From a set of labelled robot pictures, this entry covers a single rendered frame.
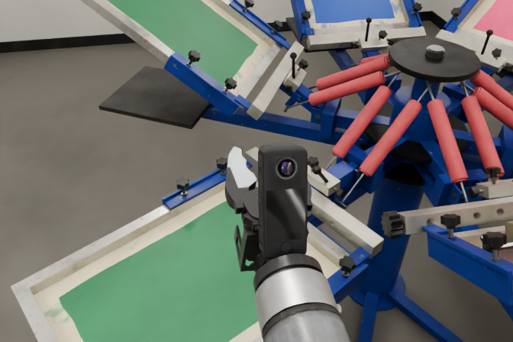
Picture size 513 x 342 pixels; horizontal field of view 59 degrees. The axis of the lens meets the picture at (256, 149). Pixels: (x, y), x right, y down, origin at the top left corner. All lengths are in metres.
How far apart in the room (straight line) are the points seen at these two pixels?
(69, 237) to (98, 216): 0.21
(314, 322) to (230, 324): 0.87
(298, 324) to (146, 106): 1.76
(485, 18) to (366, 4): 0.57
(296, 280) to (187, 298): 0.91
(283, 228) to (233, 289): 0.88
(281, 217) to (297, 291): 0.07
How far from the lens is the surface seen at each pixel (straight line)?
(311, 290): 0.43
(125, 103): 2.14
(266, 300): 0.44
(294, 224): 0.46
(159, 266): 1.40
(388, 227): 1.27
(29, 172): 3.49
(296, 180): 0.44
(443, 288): 2.68
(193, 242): 1.44
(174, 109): 2.04
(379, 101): 1.65
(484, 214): 1.39
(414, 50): 1.77
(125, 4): 1.87
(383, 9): 2.49
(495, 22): 2.50
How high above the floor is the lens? 2.04
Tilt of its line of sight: 38 degrees down
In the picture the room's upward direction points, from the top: straight up
